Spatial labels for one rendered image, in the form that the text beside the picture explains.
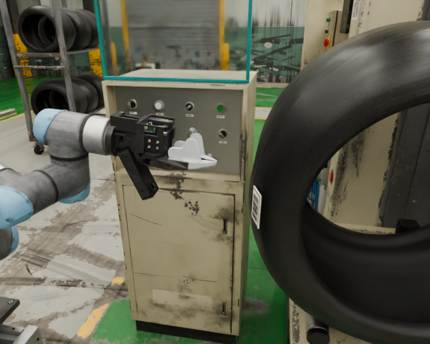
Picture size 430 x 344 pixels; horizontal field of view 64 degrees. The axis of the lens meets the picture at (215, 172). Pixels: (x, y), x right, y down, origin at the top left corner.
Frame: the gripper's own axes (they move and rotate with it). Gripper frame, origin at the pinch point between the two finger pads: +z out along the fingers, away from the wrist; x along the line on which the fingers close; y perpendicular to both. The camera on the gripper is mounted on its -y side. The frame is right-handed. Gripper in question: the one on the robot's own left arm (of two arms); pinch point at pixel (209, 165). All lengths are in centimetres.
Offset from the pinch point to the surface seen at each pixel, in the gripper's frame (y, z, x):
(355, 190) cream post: -11.6, 35.6, 27.8
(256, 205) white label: -0.8, 10.2, -11.0
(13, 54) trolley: -36, -269, 283
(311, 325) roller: -26.6, 25.1, -7.6
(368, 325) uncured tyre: -19.0, 32.7, -12.3
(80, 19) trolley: 4, -226, 344
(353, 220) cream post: -21, 38, 28
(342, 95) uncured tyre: 18.5, 18.9, -11.2
